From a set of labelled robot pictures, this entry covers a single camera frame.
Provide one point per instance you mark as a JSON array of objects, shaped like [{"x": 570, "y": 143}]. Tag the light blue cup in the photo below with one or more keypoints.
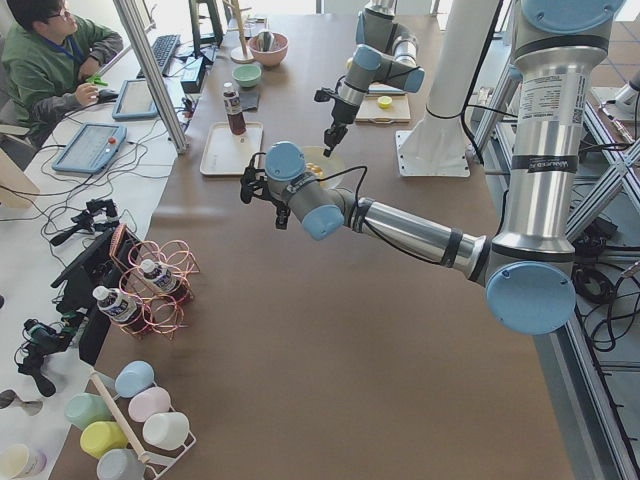
[{"x": 134, "y": 378}]

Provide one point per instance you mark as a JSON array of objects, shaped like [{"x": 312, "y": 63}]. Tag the copper wire bottle rack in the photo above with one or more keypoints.
[{"x": 162, "y": 313}]

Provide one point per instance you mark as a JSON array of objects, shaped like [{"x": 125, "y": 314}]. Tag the wooden cutting board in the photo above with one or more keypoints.
[{"x": 399, "y": 112}]

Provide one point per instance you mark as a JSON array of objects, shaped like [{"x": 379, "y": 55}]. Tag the green bowl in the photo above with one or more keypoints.
[{"x": 247, "y": 76}]

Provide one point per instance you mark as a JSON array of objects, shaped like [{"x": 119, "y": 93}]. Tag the blue teach pendant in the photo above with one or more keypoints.
[
  {"x": 134, "y": 102},
  {"x": 92, "y": 148}
]

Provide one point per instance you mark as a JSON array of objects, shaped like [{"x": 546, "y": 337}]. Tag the round wooden stand base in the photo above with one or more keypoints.
[{"x": 241, "y": 54}]

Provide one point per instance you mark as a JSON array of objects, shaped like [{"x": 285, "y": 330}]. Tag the white cup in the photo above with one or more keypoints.
[{"x": 168, "y": 430}]

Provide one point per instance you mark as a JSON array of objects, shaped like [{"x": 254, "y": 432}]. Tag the green cup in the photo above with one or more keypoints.
[{"x": 85, "y": 408}]

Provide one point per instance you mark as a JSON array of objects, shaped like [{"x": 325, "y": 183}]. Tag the aluminium frame post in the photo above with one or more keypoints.
[{"x": 133, "y": 26}]

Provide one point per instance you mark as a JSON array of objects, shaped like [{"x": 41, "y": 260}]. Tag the grey cup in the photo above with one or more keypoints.
[{"x": 120, "y": 464}]

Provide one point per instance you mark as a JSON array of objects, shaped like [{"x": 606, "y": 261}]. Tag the pink cup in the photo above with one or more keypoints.
[{"x": 149, "y": 402}]

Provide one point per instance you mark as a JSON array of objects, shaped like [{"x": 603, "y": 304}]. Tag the braided glazed donut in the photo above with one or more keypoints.
[{"x": 315, "y": 169}]

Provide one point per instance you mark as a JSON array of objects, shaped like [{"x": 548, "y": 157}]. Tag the person in green jacket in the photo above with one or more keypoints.
[{"x": 49, "y": 55}]

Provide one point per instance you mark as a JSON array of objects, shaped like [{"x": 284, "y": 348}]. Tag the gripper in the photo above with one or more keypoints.
[
  {"x": 282, "y": 216},
  {"x": 341, "y": 114}
]

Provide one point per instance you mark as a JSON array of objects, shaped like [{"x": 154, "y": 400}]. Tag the pink ice bowl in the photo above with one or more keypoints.
[{"x": 273, "y": 57}]

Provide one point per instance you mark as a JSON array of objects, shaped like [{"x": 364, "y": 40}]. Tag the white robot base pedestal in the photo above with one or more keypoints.
[{"x": 436, "y": 146}]

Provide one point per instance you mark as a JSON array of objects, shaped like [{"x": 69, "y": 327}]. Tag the yellow cup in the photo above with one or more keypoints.
[{"x": 102, "y": 436}]

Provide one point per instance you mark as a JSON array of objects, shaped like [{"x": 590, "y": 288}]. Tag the cream rabbit tray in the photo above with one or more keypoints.
[{"x": 227, "y": 154}]

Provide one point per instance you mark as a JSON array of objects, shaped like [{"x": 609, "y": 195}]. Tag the tea bottle in rack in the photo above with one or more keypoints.
[
  {"x": 160, "y": 276},
  {"x": 122, "y": 308}
]

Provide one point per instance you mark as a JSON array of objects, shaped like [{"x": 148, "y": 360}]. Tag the paper cup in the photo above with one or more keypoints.
[{"x": 21, "y": 461}]

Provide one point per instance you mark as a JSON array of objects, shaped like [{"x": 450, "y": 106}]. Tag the blue teach pendant far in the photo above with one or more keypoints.
[{"x": 134, "y": 102}]

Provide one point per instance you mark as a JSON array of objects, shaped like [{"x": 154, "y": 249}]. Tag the white round plate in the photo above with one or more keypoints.
[{"x": 332, "y": 165}]

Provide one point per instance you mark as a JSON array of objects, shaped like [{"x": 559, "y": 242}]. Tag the black keyboard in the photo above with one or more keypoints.
[{"x": 163, "y": 49}]

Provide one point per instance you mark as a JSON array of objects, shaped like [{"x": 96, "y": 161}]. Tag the white cup rack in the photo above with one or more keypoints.
[{"x": 157, "y": 462}]

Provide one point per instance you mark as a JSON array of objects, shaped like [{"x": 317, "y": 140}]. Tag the tea bottle on tray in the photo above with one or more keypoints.
[{"x": 233, "y": 109}]

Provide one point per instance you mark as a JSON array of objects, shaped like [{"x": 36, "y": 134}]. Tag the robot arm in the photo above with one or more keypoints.
[
  {"x": 386, "y": 53},
  {"x": 525, "y": 268}
]

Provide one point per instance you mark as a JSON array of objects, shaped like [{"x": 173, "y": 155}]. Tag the blue teach pendant near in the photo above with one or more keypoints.
[{"x": 92, "y": 148}]

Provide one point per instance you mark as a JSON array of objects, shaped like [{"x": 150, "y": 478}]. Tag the half lemon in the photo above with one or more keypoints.
[{"x": 384, "y": 102}]

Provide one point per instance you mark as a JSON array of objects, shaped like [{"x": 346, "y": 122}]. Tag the grey folded cloth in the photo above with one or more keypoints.
[{"x": 249, "y": 99}]

